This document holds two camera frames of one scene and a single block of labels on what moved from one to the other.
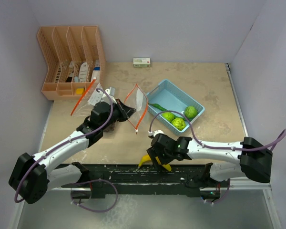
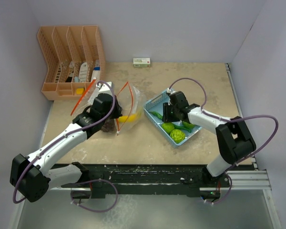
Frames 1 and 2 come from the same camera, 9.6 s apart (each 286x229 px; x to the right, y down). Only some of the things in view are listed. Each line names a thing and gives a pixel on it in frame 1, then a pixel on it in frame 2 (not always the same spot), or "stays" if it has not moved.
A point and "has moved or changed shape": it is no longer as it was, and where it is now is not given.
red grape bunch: (110, 128) stays
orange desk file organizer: (75, 58) stays
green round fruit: (190, 111) has moved or changed shape
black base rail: (130, 180) stays
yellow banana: (146, 158) to (132, 118)
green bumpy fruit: (178, 123) to (177, 135)
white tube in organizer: (83, 72) stays
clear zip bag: (137, 98) has moved or changed shape
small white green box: (141, 62) stays
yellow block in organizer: (79, 91) stays
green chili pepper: (159, 107) to (159, 116)
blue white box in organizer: (96, 72) stays
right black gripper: (151, 153) to (166, 117)
